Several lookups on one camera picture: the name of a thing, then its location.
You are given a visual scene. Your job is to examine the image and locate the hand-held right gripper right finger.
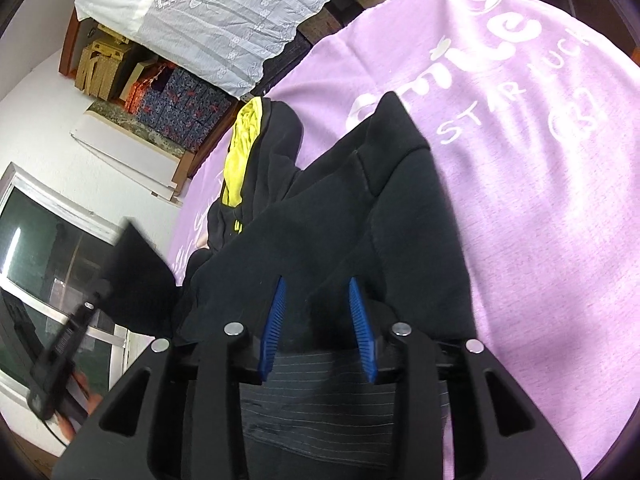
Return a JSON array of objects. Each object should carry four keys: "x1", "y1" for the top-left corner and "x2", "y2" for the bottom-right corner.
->
[{"x1": 348, "y1": 276, "x2": 592, "y2": 480}]

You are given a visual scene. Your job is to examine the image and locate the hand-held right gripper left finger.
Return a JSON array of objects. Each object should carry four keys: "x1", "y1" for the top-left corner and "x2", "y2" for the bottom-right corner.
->
[{"x1": 50, "y1": 276, "x2": 289, "y2": 480}]

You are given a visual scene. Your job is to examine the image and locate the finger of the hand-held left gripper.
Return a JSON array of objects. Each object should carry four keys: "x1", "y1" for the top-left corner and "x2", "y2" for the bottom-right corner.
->
[{"x1": 54, "y1": 280, "x2": 115, "y2": 361}]

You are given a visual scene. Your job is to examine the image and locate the black hoodie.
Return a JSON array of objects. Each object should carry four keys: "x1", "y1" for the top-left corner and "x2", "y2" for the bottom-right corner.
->
[{"x1": 99, "y1": 92, "x2": 480, "y2": 357}]

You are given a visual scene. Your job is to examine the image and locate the person's left hand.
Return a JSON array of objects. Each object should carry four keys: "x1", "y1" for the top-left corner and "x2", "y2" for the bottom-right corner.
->
[{"x1": 55, "y1": 367, "x2": 108, "y2": 442}]

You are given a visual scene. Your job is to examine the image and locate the white framed window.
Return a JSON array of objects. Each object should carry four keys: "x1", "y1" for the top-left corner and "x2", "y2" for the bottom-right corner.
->
[{"x1": 0, "y1": 162, "x2": 147, "y2": 402}]

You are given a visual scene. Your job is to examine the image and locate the dark pinstriped pants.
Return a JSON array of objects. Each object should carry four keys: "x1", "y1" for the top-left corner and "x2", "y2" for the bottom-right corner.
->
[{"x1": 239, "y1": 352, "x2": 443, "y2": 480}]

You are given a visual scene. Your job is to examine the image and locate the white boards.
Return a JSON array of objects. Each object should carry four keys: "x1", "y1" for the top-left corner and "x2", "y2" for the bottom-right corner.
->
[{"x1": 69, "y1": 110, "x2": 184, "y2": 207}]

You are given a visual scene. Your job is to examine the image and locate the purple printed blanket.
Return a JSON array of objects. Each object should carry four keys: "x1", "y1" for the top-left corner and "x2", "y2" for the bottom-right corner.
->
[{"x1": 165, "y1": 0, "x2": 640, "y2": 480}]

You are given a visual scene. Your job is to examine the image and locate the speckled stone slab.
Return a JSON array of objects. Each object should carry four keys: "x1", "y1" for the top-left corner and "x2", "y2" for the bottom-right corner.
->
[{"x1": 86, "y1": 99, "x2": 189, "y2": 154}]

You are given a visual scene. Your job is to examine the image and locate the orange patterned box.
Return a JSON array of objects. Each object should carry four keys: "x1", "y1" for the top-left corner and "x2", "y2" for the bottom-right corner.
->
[{"x1": 124, "y1": 61, "x2": 174, "y2": 114}]

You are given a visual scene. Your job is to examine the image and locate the stack of blue patterned boxes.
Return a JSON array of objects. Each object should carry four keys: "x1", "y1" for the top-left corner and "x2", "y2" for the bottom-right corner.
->
[{"x1": 132, "y1": 67, "x2": 237, "y2": 154}]

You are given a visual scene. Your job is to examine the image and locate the tan cardboard box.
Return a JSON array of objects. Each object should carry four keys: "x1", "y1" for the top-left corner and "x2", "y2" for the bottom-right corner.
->
[{"x1": 74, "y1": 24, "x2": 137, "y2": 104}]

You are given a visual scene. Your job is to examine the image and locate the wooden cabinet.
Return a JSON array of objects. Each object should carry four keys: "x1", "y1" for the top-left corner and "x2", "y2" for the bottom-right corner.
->
[{"x1": 58, "y1": 7, "x2": 242, "y2": 182}]

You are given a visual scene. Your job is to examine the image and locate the white lace curtain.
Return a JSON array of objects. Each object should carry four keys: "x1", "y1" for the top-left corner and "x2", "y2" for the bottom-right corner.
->
[{"x1": 74, "y1": 0, "x2": 382, "y2": 102}]

